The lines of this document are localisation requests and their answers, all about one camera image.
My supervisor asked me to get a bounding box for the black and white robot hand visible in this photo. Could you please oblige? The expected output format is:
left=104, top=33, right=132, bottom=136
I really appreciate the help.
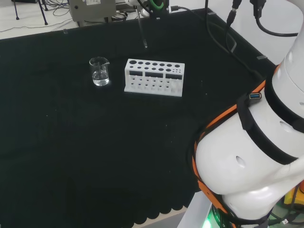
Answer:
left=124, top=0, right=171, bottom=21

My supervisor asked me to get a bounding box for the clear glass rod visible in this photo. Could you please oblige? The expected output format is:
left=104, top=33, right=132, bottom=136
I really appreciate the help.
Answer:
left=133, top=5, right=148, bottom=49

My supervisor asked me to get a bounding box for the white test tube rack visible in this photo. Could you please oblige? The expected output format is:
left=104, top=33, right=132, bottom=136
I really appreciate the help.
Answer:
left=123, top=58, right=186, bottom=98

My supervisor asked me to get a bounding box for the clear glass beaker with water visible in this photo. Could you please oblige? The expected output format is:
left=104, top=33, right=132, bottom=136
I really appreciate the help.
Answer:
left=89, top=57, right=110, bottom=87

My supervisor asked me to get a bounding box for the grey metal control box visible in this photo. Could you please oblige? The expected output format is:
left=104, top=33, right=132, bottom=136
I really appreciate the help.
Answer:
left=68, top=0, right=117, bottom=27

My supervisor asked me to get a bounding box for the slim black tripod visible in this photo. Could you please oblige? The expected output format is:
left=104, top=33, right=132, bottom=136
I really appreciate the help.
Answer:
left=11, top=0, right=49, bottom=26

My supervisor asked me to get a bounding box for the black bench cloth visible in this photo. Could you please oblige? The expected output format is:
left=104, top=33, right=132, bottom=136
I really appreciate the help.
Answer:
left=0, top=8, right=280, bottom=228

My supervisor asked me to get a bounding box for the pale board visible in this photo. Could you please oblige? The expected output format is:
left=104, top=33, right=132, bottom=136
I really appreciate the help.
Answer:
left=131, top=205, right=191, bottom=228

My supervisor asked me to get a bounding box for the yellow stop button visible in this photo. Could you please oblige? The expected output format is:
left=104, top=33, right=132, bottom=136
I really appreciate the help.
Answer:
left=283, top=182, right=304, bottom=208

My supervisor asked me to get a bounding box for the thin black cable with plug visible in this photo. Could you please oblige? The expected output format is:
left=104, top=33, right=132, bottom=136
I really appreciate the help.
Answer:
left=170, top=6, right=266, bottom=81

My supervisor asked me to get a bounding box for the black cable with round connector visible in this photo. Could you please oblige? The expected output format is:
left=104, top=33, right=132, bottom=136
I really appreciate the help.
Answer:
left=204, top=0, right=240, bottom=57

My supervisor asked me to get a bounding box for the thick black looped cable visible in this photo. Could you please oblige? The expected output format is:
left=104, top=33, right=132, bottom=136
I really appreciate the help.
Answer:
left=249, top=0, right=299, bottom=38

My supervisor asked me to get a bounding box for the thin grey floor cable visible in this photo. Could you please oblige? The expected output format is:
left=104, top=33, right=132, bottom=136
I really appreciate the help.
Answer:
left=0, top=18, right=72, bottom=33

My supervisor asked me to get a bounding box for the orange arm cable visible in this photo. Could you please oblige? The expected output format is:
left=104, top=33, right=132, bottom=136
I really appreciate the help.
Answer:
left=191, top=80, right=267, bottom=228

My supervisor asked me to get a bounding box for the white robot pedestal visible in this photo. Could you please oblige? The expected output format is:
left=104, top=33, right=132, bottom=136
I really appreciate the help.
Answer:
left=178, top=190, right=216, bottom=228

